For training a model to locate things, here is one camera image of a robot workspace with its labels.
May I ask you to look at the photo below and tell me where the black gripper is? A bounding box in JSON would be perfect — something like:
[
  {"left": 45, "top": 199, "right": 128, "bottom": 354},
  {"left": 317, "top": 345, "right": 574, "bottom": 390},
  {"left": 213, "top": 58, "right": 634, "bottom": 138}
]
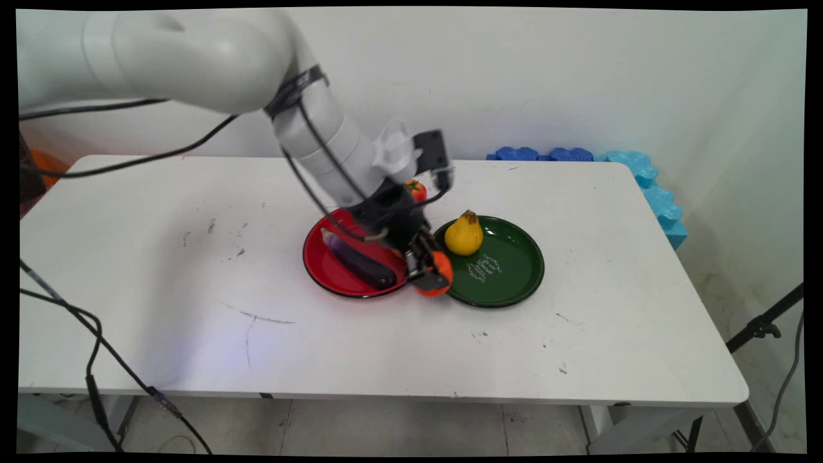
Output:
[{"left": 347, "top": 179, "right": 452, "bottom": 291}]

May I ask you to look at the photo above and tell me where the orange fruit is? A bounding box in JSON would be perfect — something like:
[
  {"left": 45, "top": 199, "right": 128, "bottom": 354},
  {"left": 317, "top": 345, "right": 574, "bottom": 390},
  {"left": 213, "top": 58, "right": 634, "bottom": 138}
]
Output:
[{"left": 415, "top": 251, "right": 454, "bottom": 298}]

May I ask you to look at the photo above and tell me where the yellow toy pear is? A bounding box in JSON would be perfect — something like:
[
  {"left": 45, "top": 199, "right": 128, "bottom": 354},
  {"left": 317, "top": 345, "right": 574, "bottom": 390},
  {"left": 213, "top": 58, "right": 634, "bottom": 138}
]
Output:
[{"left": 444, "top": 210, "right": 484, "bottom": 257}]

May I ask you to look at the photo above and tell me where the dark purple toy eggplant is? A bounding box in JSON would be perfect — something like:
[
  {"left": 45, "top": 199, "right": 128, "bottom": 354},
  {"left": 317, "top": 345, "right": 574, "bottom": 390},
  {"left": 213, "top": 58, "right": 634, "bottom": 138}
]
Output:
[{"left": 321, "top": 228, "right": 397, "bottom": 290}]

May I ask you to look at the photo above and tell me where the dark green round plate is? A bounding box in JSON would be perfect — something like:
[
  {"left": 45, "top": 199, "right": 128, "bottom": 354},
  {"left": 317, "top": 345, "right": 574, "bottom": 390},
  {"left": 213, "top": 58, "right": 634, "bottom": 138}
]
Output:
[{"left": 432, "top": 215, "right": 546, "bottom": 308}]

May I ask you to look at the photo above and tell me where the red round plate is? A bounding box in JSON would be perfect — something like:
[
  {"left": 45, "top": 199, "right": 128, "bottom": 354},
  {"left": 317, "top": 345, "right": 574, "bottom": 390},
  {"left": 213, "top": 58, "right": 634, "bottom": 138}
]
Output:
[{"left": 302, "top": 208, "right": 419, "bottom": 298}]

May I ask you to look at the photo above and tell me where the light blue foam piece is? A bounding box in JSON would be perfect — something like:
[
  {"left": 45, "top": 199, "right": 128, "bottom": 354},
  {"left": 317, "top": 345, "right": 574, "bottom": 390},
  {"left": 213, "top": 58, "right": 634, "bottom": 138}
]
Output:
[
  {"left": 642, "top": 183, "right": 684, "bottom": 227},
  {"left": 595, "top": 150, "right": 660, "bottom": 188},
  {"left": 664, "top": 220, "right": 689, "bottom": 251}
]

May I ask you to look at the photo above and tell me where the white table leg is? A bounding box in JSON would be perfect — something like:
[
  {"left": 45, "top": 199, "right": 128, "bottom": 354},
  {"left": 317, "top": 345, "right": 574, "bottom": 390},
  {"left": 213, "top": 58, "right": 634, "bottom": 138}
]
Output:
[
  {"left": 579, "top": 405, "right": 708, "bottom": 455},
  {"left": 18, "top": 394, "right": 139, "bottom": 452}
]

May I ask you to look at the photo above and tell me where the black tripod leg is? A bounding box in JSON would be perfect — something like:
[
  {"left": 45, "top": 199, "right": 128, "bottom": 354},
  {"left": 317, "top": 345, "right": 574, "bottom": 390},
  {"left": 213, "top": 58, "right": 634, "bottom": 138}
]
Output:
[{"left": 727, "top": 283, "right": 804, "bottom": 354}]

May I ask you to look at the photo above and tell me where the orange background object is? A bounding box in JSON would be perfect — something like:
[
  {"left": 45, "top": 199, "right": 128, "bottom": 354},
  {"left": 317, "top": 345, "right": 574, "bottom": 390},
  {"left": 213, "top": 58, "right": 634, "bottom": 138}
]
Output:
[{"left": 29, "top": 149, "right": 69, "bottom": 188}]

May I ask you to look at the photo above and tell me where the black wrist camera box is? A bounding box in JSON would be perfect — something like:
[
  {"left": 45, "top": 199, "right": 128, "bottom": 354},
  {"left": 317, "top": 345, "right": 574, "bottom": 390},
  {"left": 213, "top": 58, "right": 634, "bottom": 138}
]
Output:
[{"left": 413, "top": 131, "right": 455, "bottom": 192}]

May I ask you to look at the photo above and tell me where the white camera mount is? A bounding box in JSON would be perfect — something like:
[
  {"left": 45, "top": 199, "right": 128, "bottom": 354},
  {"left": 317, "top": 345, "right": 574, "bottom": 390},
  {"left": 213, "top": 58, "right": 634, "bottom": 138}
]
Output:
[{"left": 372, "top": 121, "right": 422, "bottom": 184}]

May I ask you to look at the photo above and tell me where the black cable along forearm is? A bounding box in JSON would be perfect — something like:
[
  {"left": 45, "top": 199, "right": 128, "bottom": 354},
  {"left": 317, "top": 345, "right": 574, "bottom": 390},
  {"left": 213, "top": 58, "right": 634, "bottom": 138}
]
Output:
[{"left": 278, "top": 103, "right": 386, "bottom": 244}]

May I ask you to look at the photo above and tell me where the black strap on arm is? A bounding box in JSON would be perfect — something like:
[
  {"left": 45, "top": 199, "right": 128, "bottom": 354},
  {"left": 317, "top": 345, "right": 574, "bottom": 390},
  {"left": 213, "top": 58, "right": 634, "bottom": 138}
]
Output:
[{"left": 264, "top": 64, "right": 330, "bottom": 120}]

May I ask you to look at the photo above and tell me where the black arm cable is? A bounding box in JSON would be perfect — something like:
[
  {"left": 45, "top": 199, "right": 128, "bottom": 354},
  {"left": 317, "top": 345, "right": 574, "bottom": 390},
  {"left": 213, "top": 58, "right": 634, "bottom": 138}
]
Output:
[
  {"left": 18, "top": 96, "right": 171, "bottom": 123},
  {"left": 26, "top": 113, "right": 240, "bottom": 179}
]

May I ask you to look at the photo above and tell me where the black cable with connector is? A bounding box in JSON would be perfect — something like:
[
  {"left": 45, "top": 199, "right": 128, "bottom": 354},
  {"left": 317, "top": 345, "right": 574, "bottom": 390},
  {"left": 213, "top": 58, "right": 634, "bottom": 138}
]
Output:
[
  {"left": 18, "top": 259, "right": 214, "bottom": 455},
  {"left": 18, "top": 288, "right": 124, "bottom": 452}
]

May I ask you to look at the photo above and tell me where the grey cable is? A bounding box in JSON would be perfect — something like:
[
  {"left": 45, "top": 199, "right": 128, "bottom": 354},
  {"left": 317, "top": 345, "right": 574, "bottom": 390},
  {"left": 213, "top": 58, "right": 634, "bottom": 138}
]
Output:
[{"left": 751, "top": 309, "right": 805, "bottom": 452}]

